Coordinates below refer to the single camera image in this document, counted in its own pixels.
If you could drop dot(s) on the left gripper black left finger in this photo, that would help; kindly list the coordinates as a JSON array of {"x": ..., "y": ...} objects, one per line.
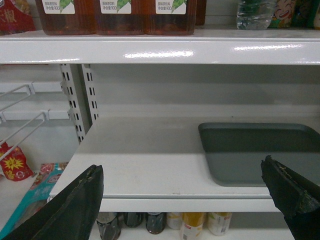
[{"x": 70, "y": 215}]

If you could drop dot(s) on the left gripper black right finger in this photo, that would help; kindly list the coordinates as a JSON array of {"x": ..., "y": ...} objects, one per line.
[{"x": 295, "y": 196}]

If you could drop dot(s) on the silver grey rectangular tray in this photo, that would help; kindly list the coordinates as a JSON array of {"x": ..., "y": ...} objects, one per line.
[{"x": 234, "y": 150}]

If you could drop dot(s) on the teal snack bag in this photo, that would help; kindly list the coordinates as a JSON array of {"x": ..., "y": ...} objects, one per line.
[{"x": 36, "y": 197}]

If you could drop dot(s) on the red yellow hanging snack bag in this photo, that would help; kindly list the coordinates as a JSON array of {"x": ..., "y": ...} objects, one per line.
[{"x": 15, "y": 167}]

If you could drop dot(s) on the dark drink bottle lower shelf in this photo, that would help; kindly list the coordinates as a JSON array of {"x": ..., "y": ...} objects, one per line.
[{"x": 155, "y": 222}]

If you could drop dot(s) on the yellow white drink can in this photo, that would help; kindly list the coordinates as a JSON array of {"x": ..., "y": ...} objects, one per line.
[{"x": 192, "y": 225}]

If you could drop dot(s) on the white metal shelf unit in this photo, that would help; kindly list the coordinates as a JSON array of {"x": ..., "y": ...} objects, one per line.
[{"x": 133, "y": 104}]

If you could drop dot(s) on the cartoon snack package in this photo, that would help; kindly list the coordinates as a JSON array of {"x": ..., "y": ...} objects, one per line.
[{"x": 283, "y": 14}]

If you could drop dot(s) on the clear water bottle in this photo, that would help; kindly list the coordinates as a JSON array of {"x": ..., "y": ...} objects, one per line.
[{"x": 254, "y": 15}]

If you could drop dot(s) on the brown tea bottle left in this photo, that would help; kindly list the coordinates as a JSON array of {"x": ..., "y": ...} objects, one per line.
[{"x": 66, "y": 17}]

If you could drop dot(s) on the brown tea bottle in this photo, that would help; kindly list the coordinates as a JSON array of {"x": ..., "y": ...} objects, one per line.
[
  {"x": 118, "y": 17},
  {"x": 66, "y": 17},
  {"x": 169, "y": 17}
]

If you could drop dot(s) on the brown tea bottle middle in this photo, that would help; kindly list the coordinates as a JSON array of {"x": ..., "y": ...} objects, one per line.
[{"x": 118, "y": 17}]

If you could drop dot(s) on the red snack bag top left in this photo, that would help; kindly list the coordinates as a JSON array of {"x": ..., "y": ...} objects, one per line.
[{"x": 15, "y": 17}]

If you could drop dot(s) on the brown tea bottle right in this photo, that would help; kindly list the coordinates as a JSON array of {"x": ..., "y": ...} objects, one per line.
[{"x": 169, "y": 17}]

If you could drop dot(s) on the white wire hook lower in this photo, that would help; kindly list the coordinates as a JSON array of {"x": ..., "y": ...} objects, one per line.
[{"x": 40, "y": 119}]

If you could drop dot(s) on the white wire hook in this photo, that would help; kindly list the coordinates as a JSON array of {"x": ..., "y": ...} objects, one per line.
[
  {"x": 40, "y": 119},
  {"x": 19, "y": 93}
]

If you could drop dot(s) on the white wire hook upper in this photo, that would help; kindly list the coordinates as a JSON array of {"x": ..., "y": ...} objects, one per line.
[{"x": 19, "y": 93}]

